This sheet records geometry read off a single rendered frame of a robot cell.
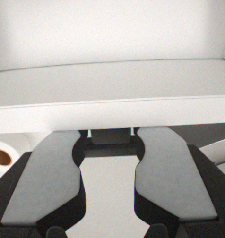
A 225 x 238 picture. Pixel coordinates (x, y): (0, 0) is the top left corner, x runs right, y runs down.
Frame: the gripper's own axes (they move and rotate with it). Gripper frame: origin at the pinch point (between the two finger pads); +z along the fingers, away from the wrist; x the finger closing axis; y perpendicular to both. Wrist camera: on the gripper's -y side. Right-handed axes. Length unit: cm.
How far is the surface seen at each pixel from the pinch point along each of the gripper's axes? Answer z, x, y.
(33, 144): 14.5, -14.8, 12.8
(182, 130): 34.1, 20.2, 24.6
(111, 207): 91, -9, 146
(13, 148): 10.5, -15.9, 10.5
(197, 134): 30.3, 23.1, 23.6
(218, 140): 14.9, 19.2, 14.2
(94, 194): 91, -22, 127
